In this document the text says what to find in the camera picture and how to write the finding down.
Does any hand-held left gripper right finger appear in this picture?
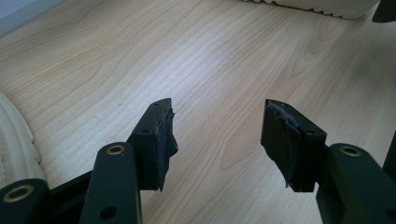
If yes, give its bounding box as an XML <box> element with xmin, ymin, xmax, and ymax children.
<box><xmin>260</xmin><ymin>98</ymin><xmax>328</xmax><ymax>193</ymax></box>

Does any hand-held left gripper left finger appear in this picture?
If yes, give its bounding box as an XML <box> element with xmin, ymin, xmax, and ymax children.
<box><xmin>126</xmin><ymin>97</ymin><xmax>179</xmax><ymax>192</ymax></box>

